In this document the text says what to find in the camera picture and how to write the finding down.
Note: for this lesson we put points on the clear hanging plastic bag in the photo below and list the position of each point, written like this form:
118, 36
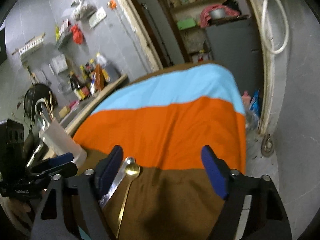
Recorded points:
82, 10

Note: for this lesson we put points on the white plastic utensil caddy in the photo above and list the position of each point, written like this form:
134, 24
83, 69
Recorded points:
56, 138

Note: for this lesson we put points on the yellow sponge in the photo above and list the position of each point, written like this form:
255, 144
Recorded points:
64, 111

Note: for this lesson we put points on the wooden chopstick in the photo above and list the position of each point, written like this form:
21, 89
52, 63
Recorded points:
51, 105
47, 108

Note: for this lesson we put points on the grey wall shelf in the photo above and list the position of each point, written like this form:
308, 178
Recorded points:
63, 39

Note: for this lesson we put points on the steel measuring spoon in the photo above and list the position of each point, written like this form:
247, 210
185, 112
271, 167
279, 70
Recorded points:
116, 182

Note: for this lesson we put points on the orange snack bag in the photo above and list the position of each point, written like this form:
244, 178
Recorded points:
99, 78

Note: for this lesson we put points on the dark soy sauce bottle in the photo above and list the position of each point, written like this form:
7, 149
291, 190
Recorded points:
75, 83

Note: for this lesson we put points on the small gold spoon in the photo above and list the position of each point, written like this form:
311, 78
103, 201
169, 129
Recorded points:
132, 171

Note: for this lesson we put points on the grey cabinet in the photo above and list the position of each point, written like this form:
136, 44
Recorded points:
236, 45

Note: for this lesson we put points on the red plastic bag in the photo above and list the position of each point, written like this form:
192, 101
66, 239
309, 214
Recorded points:
77, 34

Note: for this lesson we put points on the black wok pan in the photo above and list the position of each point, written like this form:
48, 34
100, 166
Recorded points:
33, 94

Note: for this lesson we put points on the red cloth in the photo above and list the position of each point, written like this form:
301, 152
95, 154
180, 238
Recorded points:
205, 17

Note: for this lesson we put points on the green box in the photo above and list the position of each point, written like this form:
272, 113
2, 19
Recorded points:
186, 24

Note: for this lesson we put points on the large oil jug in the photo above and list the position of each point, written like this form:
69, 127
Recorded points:
110, 72

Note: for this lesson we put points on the wooden shelf unit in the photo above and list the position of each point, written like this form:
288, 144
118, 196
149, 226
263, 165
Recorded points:
190, 41

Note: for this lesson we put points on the white wall basket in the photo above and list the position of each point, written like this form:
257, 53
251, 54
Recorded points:
30, 47

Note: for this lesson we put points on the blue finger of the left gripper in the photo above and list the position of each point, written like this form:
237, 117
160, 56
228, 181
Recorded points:
52, 164
66, 170

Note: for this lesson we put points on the metal pot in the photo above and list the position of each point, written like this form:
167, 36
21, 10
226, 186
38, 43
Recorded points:
217, 14

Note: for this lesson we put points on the person's left hand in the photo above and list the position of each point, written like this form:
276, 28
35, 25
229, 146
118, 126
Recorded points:
21, 208

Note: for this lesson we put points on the white hanging utensil holder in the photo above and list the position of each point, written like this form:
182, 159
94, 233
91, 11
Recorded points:
59, 64

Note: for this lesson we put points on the white wall socket panel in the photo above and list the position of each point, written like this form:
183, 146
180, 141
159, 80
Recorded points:
97, 17

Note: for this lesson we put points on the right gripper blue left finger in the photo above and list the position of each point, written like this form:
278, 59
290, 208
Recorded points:
107, 169

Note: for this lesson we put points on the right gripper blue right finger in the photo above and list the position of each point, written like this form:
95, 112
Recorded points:
217, 171

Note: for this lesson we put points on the wooden door frame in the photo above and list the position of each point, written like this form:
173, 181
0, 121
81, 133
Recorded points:
151, 49

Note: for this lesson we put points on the striped colourful table cloth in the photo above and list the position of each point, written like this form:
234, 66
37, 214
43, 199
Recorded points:
163, 120

